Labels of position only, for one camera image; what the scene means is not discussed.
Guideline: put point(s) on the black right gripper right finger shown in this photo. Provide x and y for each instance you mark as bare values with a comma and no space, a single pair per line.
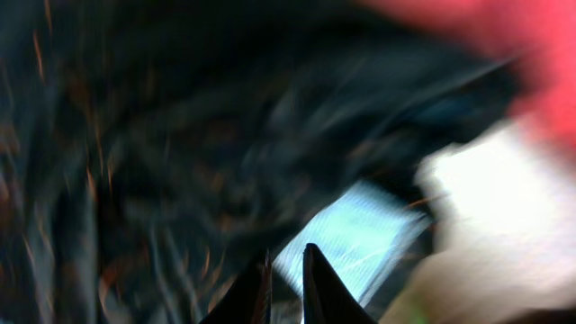
326,300

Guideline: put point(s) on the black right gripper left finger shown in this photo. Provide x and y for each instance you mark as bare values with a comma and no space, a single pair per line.
248,300

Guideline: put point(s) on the black patterned sports jersey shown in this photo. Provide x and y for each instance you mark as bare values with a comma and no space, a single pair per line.
150,149

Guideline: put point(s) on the red t-shirt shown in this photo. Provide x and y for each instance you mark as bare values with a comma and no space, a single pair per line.
540,32

